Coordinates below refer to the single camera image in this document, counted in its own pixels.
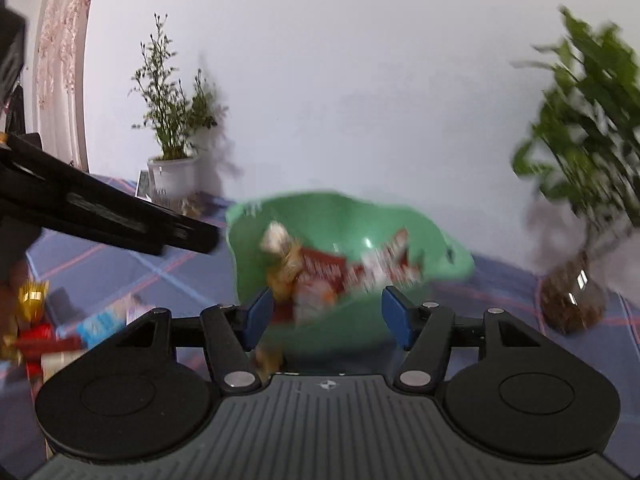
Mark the red packet white lettering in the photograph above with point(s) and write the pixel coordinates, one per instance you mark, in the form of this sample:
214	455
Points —
322	270

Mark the light blue snack packet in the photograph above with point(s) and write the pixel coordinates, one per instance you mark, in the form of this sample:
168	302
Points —
105	322

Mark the red and gold snack packet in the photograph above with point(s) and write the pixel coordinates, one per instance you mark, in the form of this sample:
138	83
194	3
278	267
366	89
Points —
35	330

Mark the leafy plant glass vase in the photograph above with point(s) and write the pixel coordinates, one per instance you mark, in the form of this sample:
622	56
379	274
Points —
575	300

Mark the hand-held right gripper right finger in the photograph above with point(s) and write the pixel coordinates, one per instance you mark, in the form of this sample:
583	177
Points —
396	315

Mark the brown snack packet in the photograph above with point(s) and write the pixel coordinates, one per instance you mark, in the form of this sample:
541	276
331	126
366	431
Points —
287	270

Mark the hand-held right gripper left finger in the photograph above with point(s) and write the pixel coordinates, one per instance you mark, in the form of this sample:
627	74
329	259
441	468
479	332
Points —
257	315

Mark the potted plant white pot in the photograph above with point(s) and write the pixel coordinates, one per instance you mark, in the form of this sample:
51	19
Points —
170	175

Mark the green plastic basin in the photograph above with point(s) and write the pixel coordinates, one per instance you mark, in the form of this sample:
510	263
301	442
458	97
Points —
350	220

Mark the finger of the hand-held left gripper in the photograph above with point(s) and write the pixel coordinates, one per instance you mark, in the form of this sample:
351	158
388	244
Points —
100	210

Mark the blue plaid tablecloth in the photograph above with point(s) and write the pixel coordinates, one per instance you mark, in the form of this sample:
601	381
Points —
150	280

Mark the patterned curtain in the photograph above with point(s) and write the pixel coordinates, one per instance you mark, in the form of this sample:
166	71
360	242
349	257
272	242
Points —
62	60

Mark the dark red snack packet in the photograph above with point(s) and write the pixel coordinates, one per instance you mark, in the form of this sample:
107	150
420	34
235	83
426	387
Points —
385	267

